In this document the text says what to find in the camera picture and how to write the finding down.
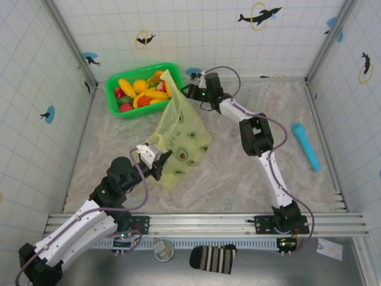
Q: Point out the pink red fake fruit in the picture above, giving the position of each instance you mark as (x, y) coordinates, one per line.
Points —
(161, 86)

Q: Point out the yellow avocado print plastic bag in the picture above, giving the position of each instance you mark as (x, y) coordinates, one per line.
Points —
(184, 119)

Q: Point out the long yellow fake fruit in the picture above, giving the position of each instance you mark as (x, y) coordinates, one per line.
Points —
(156, 94)

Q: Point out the orange fake tangerine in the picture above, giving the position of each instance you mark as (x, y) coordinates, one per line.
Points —
(143, 102)

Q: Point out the yellow fake lemon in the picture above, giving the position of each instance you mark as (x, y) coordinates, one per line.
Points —
(140, 86)

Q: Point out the green plastic basket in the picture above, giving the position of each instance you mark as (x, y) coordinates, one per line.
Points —
(140, 114)

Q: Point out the curved yellow fake banana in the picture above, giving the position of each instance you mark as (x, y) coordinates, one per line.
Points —
(136, 101)

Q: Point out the single yellow fake banana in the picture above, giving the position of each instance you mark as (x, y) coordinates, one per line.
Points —
(125, 87)

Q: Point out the red fake apple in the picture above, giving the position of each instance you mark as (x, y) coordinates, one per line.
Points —
(126, 108)

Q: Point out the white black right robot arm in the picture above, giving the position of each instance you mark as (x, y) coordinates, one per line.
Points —
(275, 178)

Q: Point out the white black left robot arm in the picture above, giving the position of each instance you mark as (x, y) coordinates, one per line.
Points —
(80, 226)

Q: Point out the orange yellow fake banana bunch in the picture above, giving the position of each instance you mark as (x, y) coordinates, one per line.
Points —
(155, 77)

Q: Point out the dolphin blue circle sticker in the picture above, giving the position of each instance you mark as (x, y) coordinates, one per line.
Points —
(192, 72)
(50, 114)
(90, 58)
(331, 22)

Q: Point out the yellow banana toy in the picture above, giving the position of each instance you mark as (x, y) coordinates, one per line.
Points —
(155, 101)

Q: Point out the round metal disc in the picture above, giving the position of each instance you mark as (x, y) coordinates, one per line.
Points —
(163, 251)

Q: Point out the black striped sock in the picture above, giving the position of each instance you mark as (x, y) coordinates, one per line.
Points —
(212, 259)

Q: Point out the teal cylindrical tool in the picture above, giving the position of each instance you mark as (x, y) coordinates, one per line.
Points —
(306, 146)

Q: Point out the white card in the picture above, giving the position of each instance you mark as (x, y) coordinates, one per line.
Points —
(329, 248)

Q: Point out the aluminium side rail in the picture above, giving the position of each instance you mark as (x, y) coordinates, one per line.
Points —
(327, 149)
(79, 149)

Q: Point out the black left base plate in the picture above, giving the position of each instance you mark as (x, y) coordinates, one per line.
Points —
(143, 225)

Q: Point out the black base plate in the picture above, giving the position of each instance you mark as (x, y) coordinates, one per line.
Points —
(265, 223)
(143, 225)

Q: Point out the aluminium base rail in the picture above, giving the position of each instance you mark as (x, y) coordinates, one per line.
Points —
(202, 223)

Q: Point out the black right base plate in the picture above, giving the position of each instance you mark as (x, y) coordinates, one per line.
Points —
(265, 223)

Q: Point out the aluminium corner post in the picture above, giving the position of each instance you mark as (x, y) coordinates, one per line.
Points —
(70, 41)
(330, 41)

